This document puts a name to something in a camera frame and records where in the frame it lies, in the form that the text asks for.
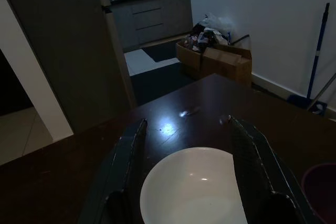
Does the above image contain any grey refrigerator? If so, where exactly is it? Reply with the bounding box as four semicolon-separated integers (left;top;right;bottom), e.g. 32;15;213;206
0;0;139;134

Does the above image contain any grey kitchen cabinet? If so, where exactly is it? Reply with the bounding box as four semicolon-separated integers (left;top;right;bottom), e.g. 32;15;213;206
110;0;195;49

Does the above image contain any silver pole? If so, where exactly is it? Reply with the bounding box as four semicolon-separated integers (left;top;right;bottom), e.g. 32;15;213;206
306;73;336;111

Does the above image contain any small shiny scrap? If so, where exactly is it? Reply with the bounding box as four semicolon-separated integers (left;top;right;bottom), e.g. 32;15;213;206
179;105;202;118

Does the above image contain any blue mop head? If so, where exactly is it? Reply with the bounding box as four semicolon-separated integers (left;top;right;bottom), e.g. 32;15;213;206
286;93;328;115

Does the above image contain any white bowl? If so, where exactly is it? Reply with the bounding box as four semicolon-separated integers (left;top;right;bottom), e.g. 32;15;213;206
140;147;249;224

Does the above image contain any cardboard box full of rubbish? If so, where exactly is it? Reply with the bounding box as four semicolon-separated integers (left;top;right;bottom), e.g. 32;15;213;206
176;24;230;79

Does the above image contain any blue mop handle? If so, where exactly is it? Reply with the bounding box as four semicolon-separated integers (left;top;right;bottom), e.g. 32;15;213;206
306;2;331;101

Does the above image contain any white plastic bag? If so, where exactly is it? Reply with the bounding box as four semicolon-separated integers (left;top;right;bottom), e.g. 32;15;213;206
199;13;236;38

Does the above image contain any dark floor mat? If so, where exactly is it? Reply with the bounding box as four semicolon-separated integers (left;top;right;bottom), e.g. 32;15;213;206
143;40;182;63

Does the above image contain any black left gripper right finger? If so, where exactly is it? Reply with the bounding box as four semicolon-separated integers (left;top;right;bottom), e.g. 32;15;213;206
227;115;320;224

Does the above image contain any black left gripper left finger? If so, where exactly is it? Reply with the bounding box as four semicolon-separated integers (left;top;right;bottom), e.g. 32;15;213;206
77;118;148;224

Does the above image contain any brown cardboard box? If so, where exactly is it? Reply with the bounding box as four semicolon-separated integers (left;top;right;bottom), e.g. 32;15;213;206
201;44;253;88

